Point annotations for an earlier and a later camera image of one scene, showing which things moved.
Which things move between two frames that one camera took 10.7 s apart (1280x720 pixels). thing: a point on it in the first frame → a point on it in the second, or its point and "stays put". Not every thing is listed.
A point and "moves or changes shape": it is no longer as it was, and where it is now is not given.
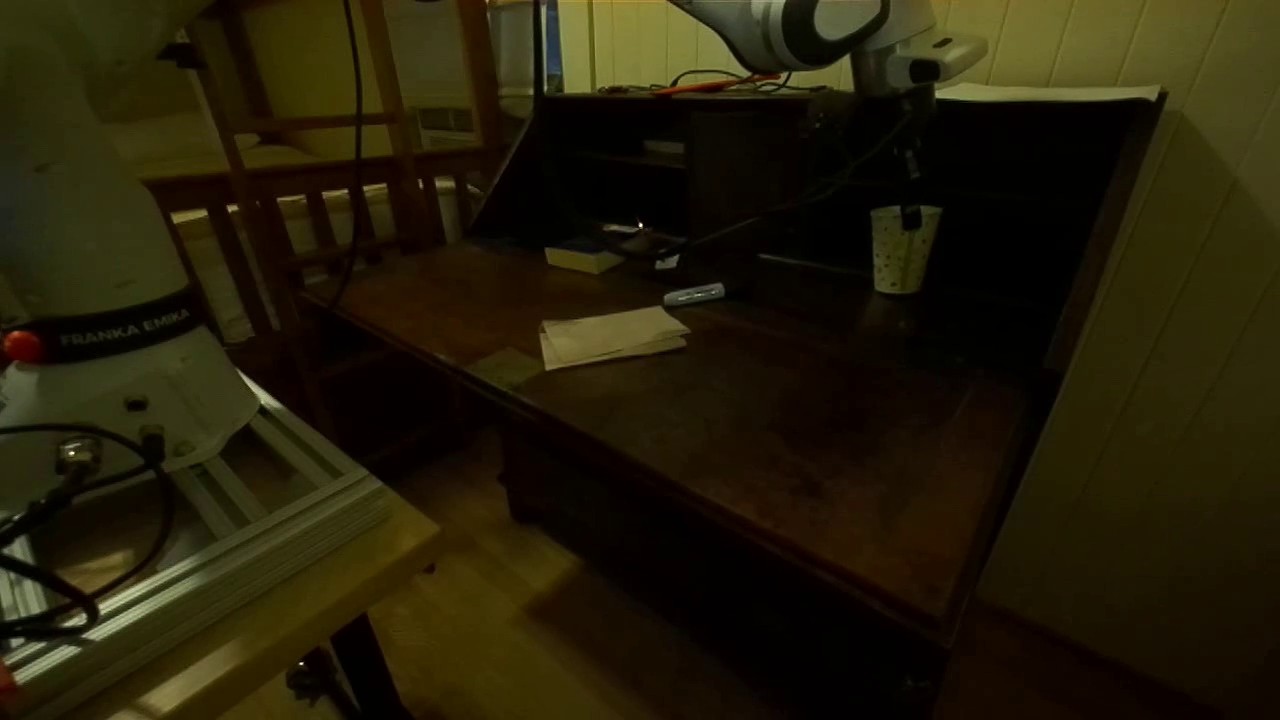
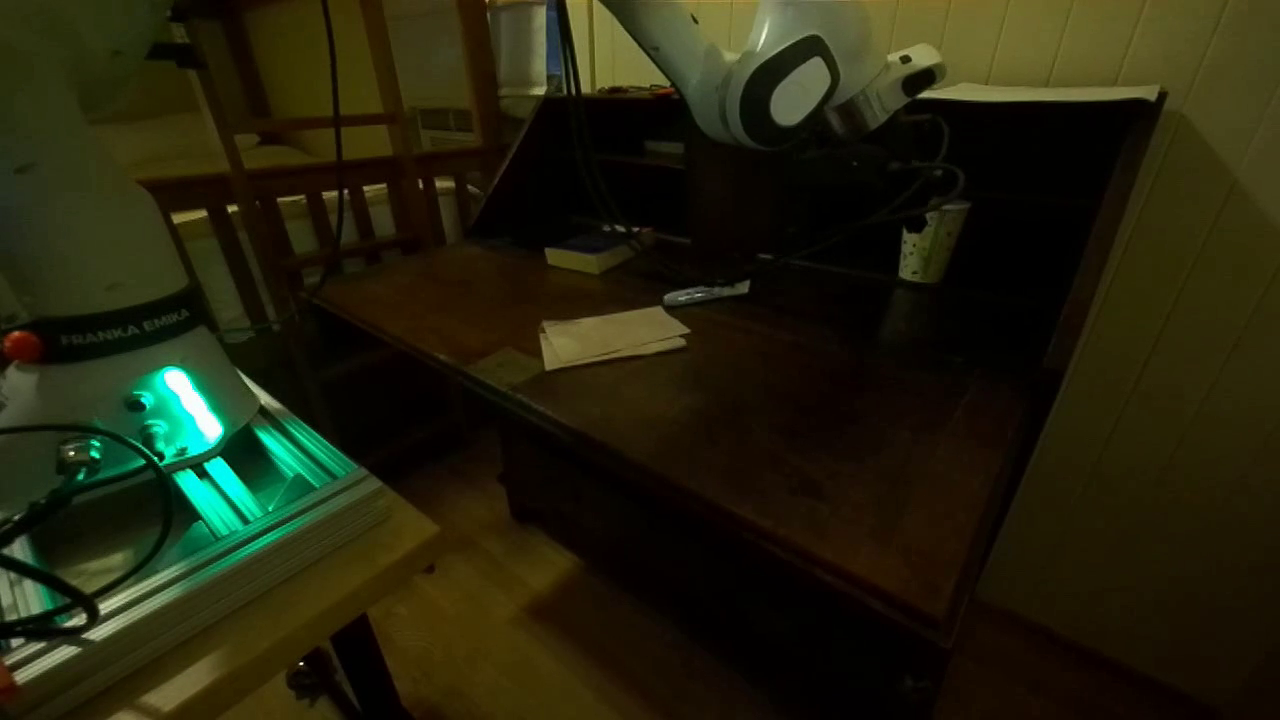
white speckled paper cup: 901,253 moves or changes shape
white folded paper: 611,336 stays put
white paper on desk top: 1050,89 stays put
